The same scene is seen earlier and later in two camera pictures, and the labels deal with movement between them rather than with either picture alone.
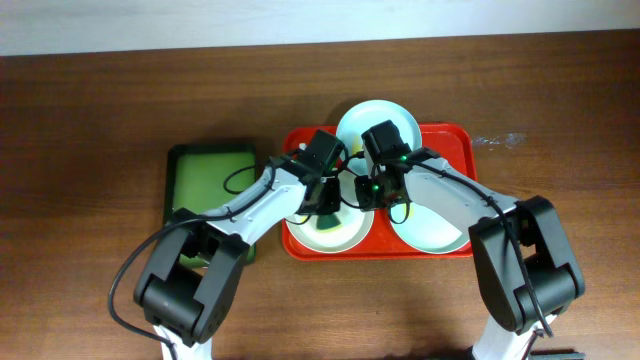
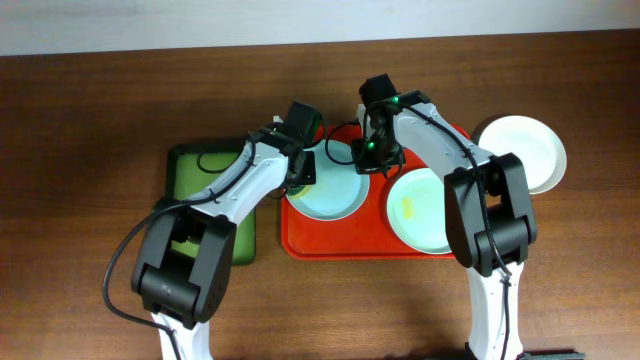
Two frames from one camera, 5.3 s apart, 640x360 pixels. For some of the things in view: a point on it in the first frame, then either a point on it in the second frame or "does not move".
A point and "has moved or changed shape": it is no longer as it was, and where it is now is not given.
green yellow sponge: [328, 223] has moved or changed shape
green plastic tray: [201, 178] does not move
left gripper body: [321, 201] -> [304, 175]
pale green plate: [423, 229] does not move
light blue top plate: [359, 116] has moved or changed shape
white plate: [355, 226] -> [539, 151]
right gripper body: [367, 199] -> [372, 156]
